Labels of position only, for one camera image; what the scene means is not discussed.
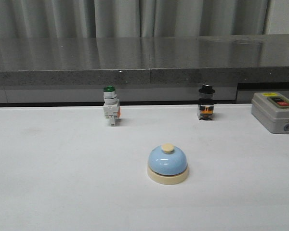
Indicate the grey power switch box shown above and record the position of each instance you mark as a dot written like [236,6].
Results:
[271,109]

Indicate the grey curtain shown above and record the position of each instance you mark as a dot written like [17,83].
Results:
[141,18]

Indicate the green push button switch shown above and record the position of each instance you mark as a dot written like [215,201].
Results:
[111,105]

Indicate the blue and cream desk bell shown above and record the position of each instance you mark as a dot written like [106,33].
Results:
[167,164]

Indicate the grey stone counter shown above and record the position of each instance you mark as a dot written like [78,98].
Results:
[165,70]

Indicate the black rotary selector switch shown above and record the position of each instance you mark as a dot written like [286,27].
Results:
[205,102]

